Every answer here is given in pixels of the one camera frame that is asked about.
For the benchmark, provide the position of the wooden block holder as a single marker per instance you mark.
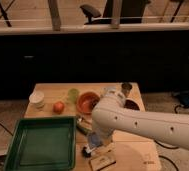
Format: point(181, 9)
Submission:
point(102, 160)

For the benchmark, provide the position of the green cucumber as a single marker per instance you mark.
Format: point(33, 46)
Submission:
point(83, 130)

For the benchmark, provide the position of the orange tomato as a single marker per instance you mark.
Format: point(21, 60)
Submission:
point(58, 107)

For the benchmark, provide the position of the black office chair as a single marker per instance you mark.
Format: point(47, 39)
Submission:
point(132, 12)

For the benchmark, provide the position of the orange bowl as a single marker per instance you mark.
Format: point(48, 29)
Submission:
point(86, 102)

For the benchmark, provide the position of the dark brown bowl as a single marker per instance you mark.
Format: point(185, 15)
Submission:
point(131, 105)

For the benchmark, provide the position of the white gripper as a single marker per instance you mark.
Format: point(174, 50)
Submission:
point(105, 134)

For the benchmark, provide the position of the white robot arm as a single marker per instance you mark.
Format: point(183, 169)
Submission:
point(109, 115)

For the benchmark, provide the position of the white dish brush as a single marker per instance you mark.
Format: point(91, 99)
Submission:
point(87, 152)

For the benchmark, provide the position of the clear plastic cup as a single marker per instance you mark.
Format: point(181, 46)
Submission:
point(109, 90)

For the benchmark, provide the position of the metal spoon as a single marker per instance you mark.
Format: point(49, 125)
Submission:
point(82, 119)

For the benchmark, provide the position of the blue sponge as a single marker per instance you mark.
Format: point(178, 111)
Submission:
point(94, 141)

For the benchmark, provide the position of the green plastic cup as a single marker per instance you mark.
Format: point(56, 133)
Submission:
point(73, 95)

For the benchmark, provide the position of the dark metal can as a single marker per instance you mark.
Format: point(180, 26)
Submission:
point(126, 88)

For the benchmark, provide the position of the green plastic tray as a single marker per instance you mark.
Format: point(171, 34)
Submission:
point(42, 144)

